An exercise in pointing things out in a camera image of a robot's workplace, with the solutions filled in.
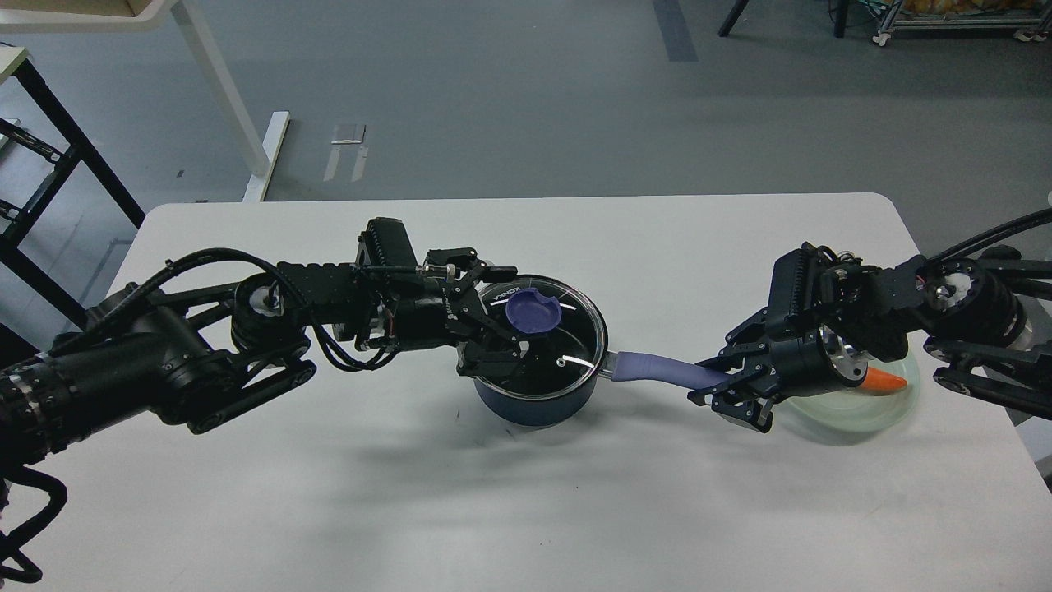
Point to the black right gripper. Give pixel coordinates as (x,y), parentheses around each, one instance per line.
(818,363)

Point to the pale green plate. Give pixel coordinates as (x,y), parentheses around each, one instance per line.
(853,412)

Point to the white table frame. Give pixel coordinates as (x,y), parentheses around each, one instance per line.
(260,152)

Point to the black metal rack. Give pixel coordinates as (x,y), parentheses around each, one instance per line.
(80,150)

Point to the metal wheeled cart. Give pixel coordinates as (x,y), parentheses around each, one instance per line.
(1029,21)

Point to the blue saucepan with handle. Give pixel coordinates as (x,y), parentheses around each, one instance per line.
(617,366)

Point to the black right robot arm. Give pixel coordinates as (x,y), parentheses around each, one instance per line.
(829,312)

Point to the orange toy carrot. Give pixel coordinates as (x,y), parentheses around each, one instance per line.
(879,382)

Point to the glass pot lid blue knob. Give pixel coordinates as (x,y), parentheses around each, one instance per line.
(565,337)

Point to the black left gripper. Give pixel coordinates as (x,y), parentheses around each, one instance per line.
(488,348)

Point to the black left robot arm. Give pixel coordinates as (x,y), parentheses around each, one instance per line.
(218,332)

